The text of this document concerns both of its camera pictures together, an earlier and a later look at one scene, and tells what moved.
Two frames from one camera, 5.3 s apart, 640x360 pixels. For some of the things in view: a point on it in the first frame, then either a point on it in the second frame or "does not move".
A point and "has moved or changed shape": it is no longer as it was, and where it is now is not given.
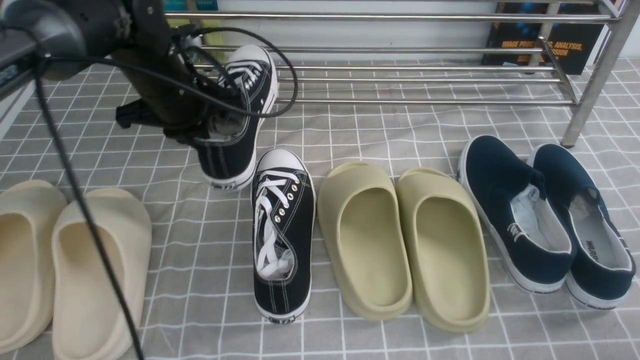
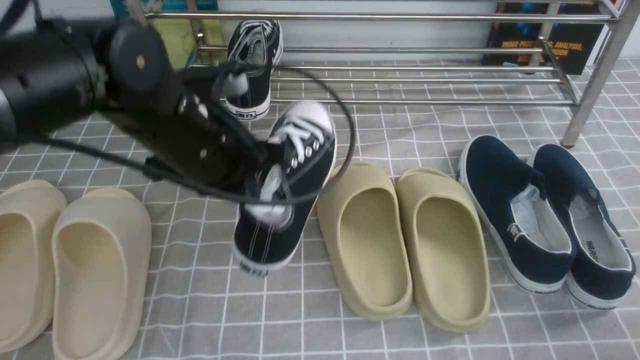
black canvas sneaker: [228, 162] has moved or changed shape
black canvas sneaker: [283, 227] to [299, 148]
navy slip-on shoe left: [530, 229] does not move
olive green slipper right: [443, 249] does not move
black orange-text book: [570, 46] does not move
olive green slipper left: [362, 222] does not move
